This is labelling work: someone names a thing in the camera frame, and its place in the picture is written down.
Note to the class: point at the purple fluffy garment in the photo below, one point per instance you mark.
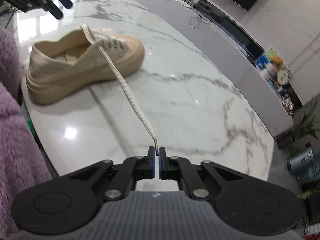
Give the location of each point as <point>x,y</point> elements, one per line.
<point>22,163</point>

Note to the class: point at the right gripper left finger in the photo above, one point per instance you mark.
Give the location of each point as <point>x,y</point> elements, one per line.
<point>128,173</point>

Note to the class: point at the teddy bear plush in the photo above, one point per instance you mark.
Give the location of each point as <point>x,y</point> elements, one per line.
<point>277,61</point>

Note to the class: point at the potted green plant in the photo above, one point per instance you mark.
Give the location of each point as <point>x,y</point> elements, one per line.
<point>307,126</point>

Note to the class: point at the cow pattern toys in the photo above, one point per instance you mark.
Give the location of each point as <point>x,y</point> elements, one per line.
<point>287,104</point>

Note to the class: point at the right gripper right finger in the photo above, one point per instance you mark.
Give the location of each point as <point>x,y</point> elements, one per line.
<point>184,173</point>

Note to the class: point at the white shoelace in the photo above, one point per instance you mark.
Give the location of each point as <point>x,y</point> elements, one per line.
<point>125,87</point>

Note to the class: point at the beige canvas shoe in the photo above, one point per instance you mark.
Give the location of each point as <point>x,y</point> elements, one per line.
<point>80,58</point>

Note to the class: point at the grey pedal trash bin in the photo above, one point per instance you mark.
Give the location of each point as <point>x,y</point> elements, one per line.
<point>304,166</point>

